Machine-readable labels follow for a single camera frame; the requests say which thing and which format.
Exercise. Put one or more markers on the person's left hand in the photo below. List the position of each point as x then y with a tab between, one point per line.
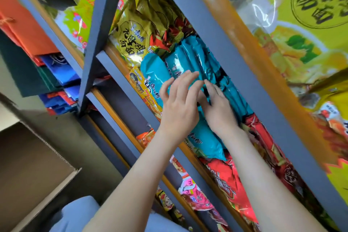
179	112

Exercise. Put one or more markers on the person's right hand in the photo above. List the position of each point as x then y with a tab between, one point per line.
220	115

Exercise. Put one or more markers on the grey metal shelf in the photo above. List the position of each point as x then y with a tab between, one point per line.
231	57

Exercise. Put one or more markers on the teal noodle packets row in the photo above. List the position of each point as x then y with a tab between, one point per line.
190	52

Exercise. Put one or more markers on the cardboard box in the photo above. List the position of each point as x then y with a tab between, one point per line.
27	174

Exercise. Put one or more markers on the person's left forearm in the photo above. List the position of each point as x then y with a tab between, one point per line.
130	191

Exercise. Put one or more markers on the person's right forearm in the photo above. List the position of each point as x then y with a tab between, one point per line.
266	191

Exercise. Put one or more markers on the orange snack packets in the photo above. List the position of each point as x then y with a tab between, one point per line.
145	136

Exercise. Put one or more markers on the stack of red packets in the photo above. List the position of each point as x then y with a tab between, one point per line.
231	185

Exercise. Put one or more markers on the pink snack packet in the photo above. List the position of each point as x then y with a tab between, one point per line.
193	193

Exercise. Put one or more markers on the stack of green cartoon packets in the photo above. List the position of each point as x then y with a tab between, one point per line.
165	202

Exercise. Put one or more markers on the bunch of small gift bags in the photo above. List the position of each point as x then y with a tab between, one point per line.
58	102

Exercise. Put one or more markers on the row of blue gift bags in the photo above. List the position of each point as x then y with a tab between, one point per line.
61	68

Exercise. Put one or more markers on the row of yellow snack bags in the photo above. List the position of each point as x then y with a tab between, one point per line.
312	22

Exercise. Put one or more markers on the neon green star tag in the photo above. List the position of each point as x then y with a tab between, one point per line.
338	180

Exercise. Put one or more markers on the lime green snack bags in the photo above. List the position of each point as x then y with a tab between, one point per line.
78	19

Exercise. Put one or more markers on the dark green gift bag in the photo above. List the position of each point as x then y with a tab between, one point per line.
19	74

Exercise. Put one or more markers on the large orange gift bag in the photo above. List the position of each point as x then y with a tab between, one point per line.
24	30

